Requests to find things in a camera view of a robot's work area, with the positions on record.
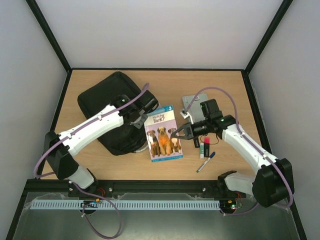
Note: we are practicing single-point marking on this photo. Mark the blue capped marker pen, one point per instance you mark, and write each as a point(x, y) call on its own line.
point(206, 161)

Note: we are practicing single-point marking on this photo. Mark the dog picture book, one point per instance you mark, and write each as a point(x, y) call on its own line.
point(159, 126)

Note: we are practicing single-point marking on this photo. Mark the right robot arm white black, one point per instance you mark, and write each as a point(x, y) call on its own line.
point(273, 180)

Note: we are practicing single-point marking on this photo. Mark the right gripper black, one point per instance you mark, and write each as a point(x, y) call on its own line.
point(191, 130)

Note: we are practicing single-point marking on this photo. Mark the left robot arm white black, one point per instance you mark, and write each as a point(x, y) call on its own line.
point(60, 149)

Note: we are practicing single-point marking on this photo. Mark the black student backpack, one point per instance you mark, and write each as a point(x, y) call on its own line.
point(116, 90)

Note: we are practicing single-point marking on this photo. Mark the green highlighter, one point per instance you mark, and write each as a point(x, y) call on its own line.
point(196, 142)

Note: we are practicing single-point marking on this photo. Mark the light blue cable duct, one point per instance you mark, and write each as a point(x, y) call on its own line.
point(126, 205)

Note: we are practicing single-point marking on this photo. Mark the white glue stick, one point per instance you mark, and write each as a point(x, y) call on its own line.
point(201, 150)

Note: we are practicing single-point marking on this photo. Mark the black frame rail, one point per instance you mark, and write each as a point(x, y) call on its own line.
point(110, 188)

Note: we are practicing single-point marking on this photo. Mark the pink highlighter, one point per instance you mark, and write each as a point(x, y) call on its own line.
point(206, 147)

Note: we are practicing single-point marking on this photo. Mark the grey notebook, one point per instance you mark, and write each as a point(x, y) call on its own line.
point(195, 110)

